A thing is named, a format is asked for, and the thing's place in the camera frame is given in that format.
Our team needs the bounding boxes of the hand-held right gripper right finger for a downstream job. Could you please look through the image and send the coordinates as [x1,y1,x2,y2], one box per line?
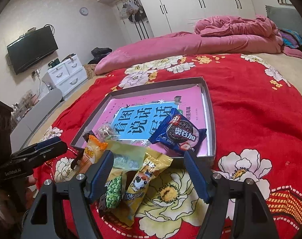
[183,150,280,239]

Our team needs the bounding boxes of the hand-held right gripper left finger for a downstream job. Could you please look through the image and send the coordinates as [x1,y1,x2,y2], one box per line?
[21,151,114,239]

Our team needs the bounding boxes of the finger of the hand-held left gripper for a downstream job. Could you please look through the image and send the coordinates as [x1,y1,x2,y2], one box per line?
[13,136,62,156]
[24,142,68,168]

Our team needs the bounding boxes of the green pea snack packet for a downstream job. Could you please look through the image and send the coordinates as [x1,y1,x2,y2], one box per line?
[99,173,124,217]

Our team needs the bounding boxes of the black stick snack packet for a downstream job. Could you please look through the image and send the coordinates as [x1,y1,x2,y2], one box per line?
[71,151,85,172]

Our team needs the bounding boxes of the orange-topped clear snack packet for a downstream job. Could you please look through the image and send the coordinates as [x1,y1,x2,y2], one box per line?
[76,135,109,177]

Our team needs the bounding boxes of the pale green milk candy packet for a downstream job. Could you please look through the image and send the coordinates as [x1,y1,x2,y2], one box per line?
[105,139,148,172]

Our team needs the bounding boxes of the yellow cartoon snack packet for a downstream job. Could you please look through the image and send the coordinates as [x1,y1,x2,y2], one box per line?
[113,152,173,226]

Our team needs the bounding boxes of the small clear candy packet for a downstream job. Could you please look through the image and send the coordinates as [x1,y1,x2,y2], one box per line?
[97,125,121,141]

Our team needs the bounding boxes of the blue cookie packet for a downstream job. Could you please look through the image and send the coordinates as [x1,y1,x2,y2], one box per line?
[149,108,207,158]

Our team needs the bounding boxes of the grey shallow cardboard box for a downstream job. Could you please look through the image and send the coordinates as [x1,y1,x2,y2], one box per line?
[70,77,216,165]

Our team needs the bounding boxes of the person's left forearm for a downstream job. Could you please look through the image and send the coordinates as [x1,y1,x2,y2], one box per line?
[0,190,9,223]

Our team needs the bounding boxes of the person's left hand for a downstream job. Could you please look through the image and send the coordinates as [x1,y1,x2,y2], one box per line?
[25,176,38,203]

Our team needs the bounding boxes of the white drawer cabinet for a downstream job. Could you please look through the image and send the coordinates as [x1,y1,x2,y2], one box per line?
[42,54,89,97]

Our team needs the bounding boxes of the pink book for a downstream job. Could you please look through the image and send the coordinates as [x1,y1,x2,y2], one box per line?
[81,85,211,157]

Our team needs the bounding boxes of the red floral blanket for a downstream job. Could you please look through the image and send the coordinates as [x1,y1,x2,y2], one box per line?
[33,53,302,239]

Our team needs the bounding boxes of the dark clothes pile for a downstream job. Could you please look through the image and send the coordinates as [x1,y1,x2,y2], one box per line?
[87,47,113,65]

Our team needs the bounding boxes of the pink quilt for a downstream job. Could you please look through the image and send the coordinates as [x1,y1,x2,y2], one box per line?
[94,15,302,75]

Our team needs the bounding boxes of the beige bed sheet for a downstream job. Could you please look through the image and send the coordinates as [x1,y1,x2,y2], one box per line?
[241,51,302,85]

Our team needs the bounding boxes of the hanging bags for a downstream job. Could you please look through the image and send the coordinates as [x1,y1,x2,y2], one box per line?
[120,0,144,22]

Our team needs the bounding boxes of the colourful striped cloth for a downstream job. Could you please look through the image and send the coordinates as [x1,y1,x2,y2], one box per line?
[279,28,302,50]

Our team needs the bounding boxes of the white wardrobe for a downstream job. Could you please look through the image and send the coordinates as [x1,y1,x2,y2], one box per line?
[92,0,256,40]

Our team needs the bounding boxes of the grey padded headboard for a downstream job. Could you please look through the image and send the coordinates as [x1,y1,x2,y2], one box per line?
[265,5,302,30]

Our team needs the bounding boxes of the black wall television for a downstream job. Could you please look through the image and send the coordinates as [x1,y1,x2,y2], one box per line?
[6,25,59,75]

